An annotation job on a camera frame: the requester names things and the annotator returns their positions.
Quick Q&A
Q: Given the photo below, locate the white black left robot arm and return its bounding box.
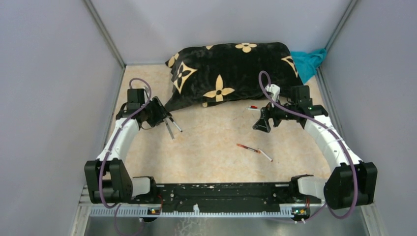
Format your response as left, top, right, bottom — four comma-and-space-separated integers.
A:
84, 88, 171, 208

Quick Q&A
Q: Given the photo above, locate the white marker with black cap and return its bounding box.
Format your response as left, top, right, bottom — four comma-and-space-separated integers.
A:
169, 118, 183, 132

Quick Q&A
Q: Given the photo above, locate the teal cloth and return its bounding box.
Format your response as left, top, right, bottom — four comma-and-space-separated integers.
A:
291, 48, 327, 84

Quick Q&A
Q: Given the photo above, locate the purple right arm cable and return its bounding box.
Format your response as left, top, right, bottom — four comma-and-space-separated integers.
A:
258, 70, 359, 220

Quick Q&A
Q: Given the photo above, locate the white pen with red cap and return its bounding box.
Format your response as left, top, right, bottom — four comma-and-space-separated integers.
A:
246, 106, 261, 112

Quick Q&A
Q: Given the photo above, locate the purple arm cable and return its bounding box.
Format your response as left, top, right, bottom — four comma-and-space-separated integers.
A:
98, 78, 153, 236
258, 70, 359, 220

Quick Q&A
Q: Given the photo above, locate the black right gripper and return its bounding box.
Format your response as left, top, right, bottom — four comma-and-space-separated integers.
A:
253, 94, 298, 132

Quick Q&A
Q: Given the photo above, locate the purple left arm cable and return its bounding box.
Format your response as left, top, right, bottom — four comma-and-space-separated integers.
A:
98, 78, 153, 236

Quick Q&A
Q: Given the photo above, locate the black pillow with beige flowers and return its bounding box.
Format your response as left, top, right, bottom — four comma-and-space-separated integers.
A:
165, 42, 303, 111

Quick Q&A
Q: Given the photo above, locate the white marker with red tip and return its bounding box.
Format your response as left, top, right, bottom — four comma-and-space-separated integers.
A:
258, 149, 273, 162

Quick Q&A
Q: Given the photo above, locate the grey checkered pen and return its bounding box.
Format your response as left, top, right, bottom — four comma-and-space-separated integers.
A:
164, 119, 175, 140

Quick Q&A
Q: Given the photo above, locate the red orange pen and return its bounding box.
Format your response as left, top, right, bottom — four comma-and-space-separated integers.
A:
236, 144, 261, 153

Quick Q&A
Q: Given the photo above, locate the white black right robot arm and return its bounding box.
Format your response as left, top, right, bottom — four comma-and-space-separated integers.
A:
252, 84, 378, 209

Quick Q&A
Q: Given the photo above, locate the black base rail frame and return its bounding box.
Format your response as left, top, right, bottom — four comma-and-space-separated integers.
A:
80, 182, 324, 221

